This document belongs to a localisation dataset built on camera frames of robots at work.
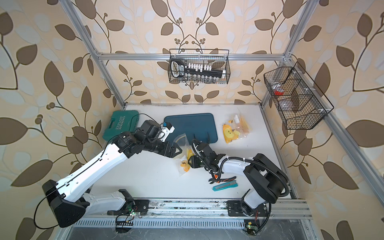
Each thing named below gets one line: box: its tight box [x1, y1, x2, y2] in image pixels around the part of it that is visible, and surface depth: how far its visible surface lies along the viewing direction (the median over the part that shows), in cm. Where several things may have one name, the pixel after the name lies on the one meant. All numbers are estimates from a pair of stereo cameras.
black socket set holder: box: [170, 60, 226, 78], surface depth 84 cm
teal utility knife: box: [212, 180, 238, 192], surface depth 83 cm
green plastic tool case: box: [103, 110, 140, 142], surface depth 107 cm
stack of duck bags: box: [174, 133, 194, 177], surface depth 84 cm
